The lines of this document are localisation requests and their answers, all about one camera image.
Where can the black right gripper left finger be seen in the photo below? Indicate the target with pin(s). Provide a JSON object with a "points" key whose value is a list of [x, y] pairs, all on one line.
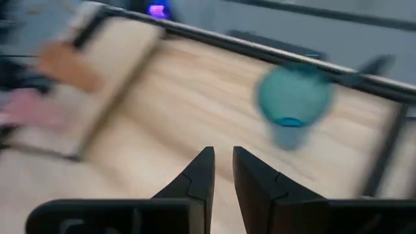
{"points": [[198, 185]]}

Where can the black aluminium table frame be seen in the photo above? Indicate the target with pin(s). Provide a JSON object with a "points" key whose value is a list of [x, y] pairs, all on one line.
{"points": [[260, 52]]}

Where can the orange cup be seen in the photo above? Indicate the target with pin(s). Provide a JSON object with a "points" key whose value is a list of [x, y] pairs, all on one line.
{"points": [[68, 66]]}

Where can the teal translucent tumbler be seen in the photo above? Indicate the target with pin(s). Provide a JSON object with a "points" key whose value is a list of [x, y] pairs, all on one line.
{"points": [[292, 97]]}

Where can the pink cup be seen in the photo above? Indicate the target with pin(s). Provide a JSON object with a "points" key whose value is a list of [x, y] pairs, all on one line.
{"points": [[29, 110]]}

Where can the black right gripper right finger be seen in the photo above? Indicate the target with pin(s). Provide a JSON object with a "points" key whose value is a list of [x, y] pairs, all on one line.
{"points": [[256, 185]]}

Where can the black computer tower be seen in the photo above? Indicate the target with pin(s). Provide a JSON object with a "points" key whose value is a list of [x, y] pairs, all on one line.
{"points": [[157, 9]]}

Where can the wooden shelf with black frame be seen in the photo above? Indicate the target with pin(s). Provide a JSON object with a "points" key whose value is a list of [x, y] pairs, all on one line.
{"points": [[107, 65]]}

